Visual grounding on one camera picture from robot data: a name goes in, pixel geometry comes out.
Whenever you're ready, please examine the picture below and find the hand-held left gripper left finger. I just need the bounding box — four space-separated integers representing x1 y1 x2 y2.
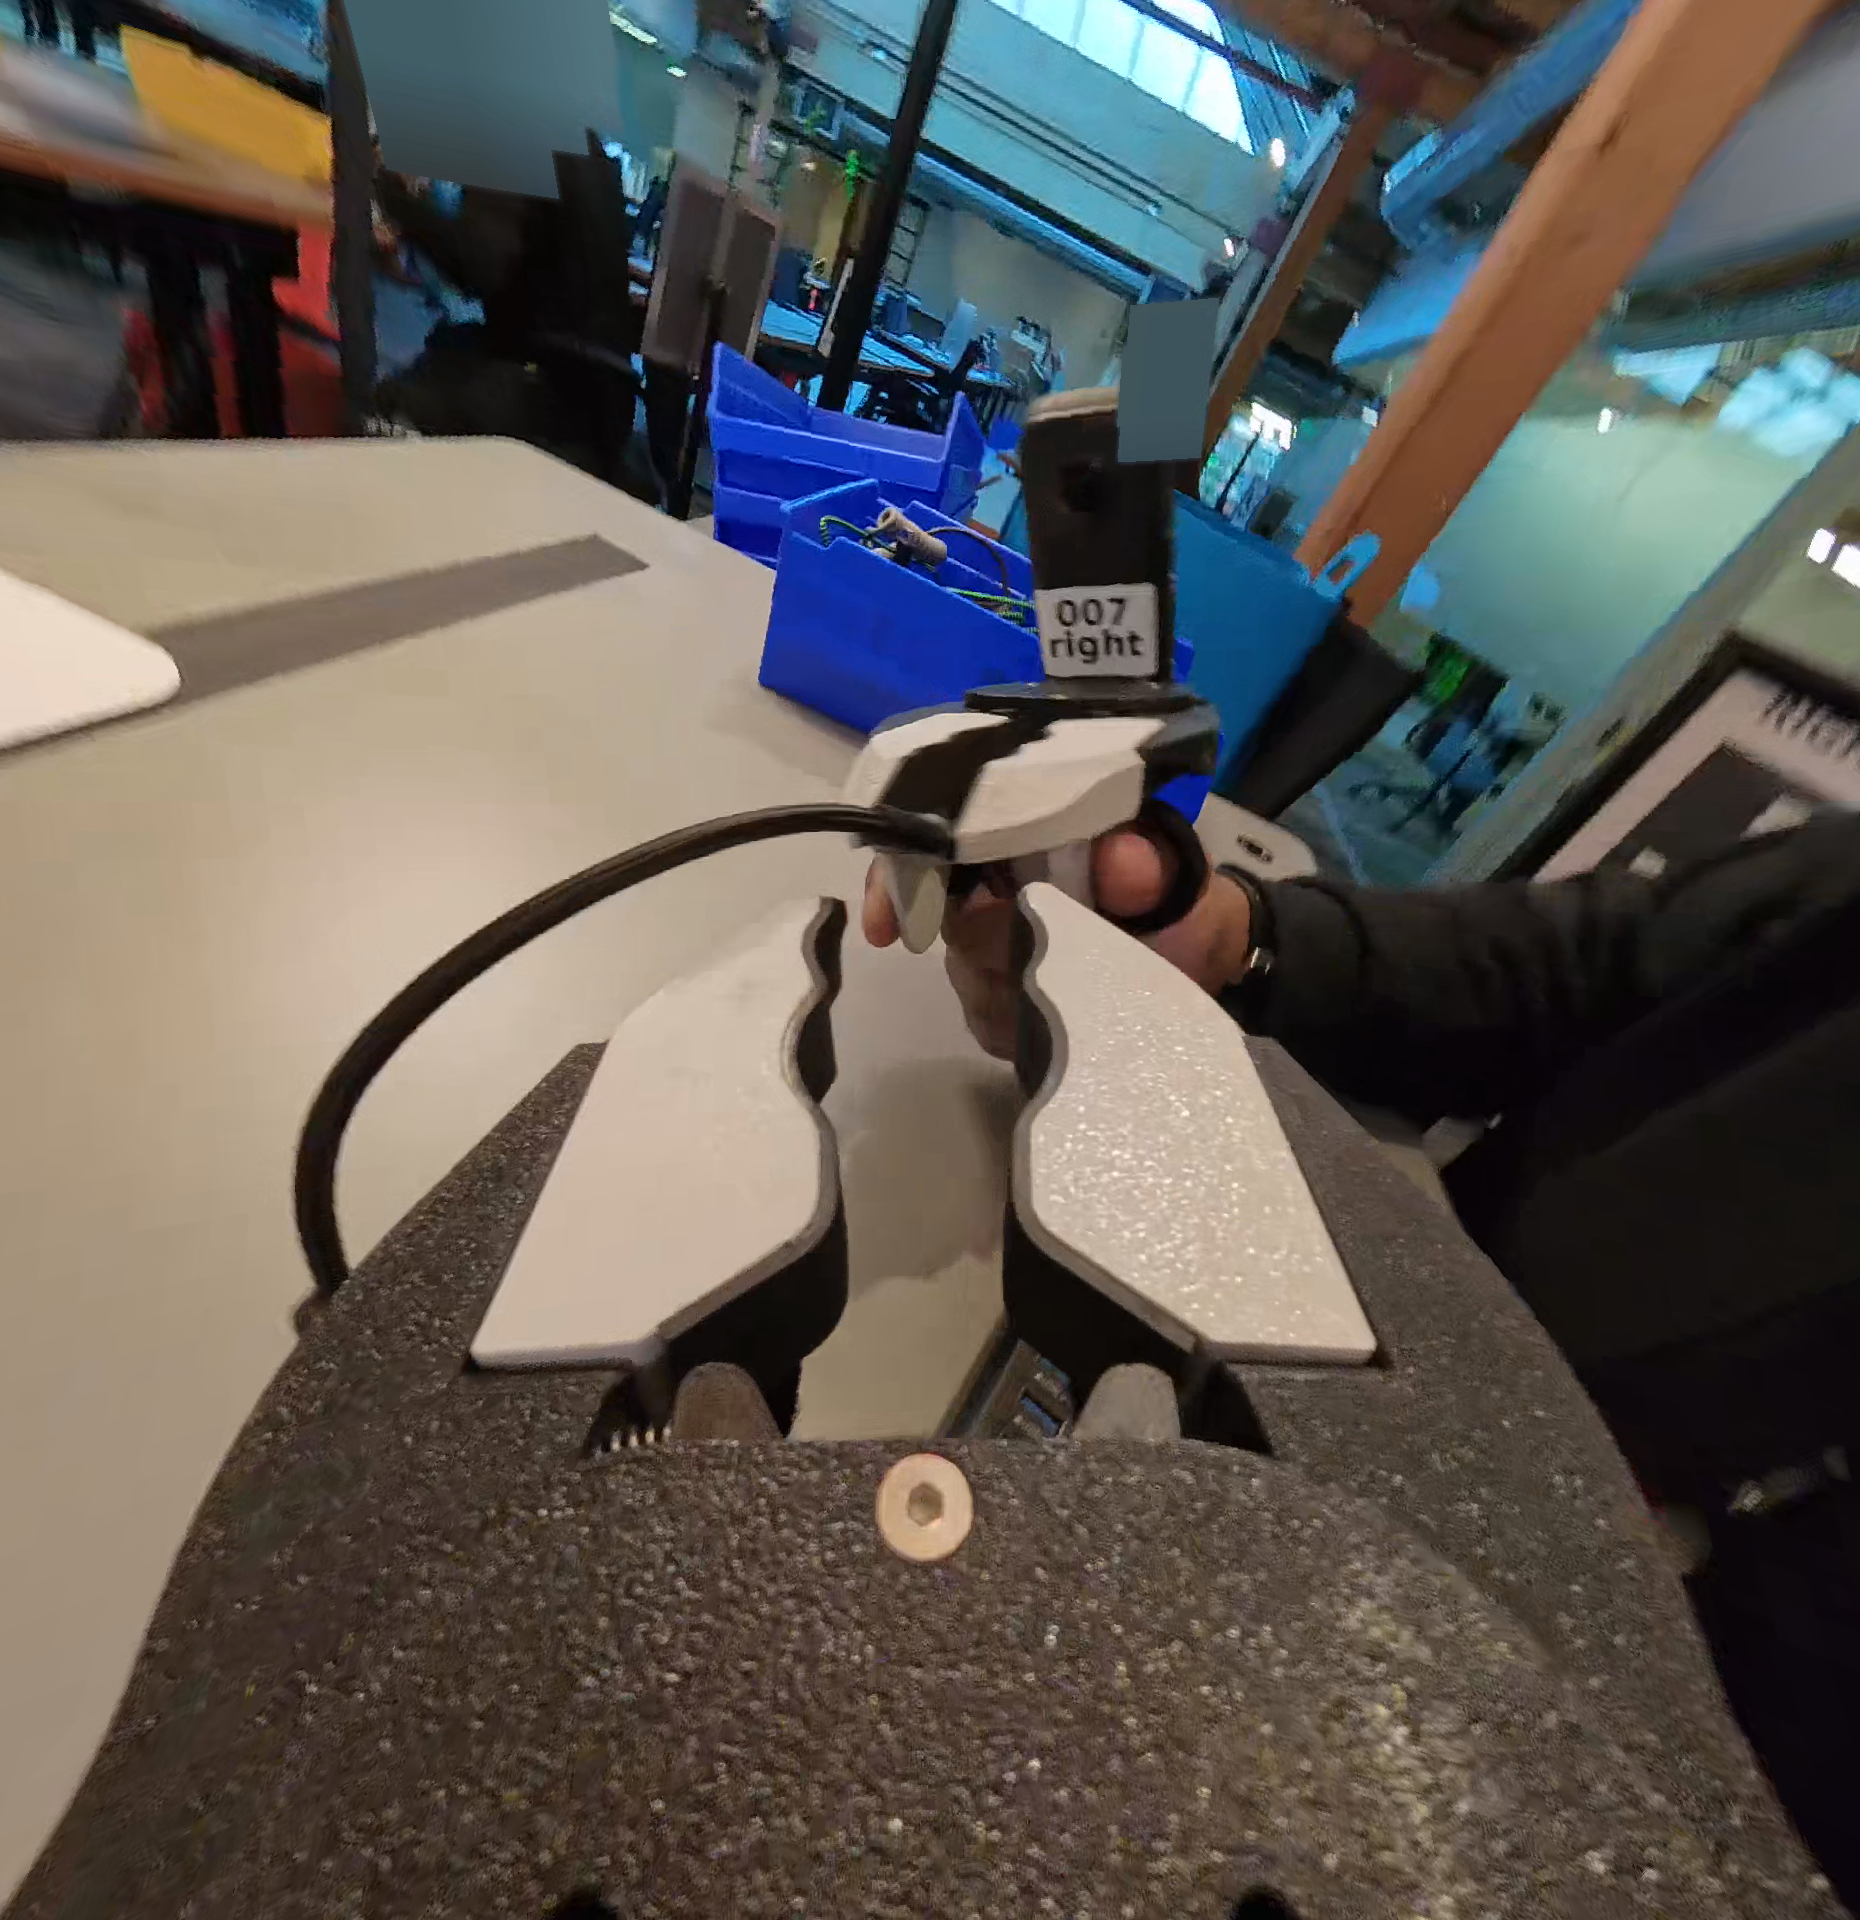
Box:
467 894 850 1435

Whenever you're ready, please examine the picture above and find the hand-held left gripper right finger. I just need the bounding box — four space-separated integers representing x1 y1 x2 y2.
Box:
1004 883 1384 1435

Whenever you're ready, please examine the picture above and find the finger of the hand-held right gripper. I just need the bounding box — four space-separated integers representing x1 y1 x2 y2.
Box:
944 720 1169 866
845 710 1019 853

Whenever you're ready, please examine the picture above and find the black braided cable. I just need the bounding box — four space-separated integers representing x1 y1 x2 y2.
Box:
294 803 964 1303

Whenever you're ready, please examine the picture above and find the person's right forearm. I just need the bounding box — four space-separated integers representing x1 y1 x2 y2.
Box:
1263 801 1860 1120

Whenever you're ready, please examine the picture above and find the white desk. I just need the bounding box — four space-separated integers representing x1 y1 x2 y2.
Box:
0 438 1321 1914

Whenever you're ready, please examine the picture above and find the person's right hand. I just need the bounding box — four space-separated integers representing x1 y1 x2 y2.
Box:
861 830 1260 1064

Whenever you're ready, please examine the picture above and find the blue plastic bin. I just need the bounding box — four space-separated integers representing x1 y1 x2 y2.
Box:
760 480 1192 740
709 450 982 570
706 343 987 470

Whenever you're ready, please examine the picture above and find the large blue container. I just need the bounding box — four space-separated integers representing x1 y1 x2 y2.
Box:
1163 492 1433 821

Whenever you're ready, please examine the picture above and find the black wristwatch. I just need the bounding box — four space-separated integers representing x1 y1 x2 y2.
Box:
1218 866 1281 989

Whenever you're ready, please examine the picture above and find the black pole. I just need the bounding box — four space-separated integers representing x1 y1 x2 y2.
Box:
823 0 965 417
328 0 384 438

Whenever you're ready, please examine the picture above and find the wooden beam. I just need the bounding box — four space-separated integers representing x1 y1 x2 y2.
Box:
1297 0 1838 625

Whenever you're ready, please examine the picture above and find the person's dark jacket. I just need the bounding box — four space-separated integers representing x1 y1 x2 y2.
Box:
1445 1034 1860 1920

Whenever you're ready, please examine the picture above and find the white framed panel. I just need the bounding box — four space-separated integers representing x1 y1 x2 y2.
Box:
1529 629 1860 887

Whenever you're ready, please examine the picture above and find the yellow panel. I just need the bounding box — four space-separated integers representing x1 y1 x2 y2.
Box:
121 30 338 190

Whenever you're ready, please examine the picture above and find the wooden workbench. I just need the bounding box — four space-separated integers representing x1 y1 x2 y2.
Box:
0 118 338 438

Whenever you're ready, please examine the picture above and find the white rounded base plate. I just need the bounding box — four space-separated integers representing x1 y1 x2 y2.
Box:
0 556 182 764

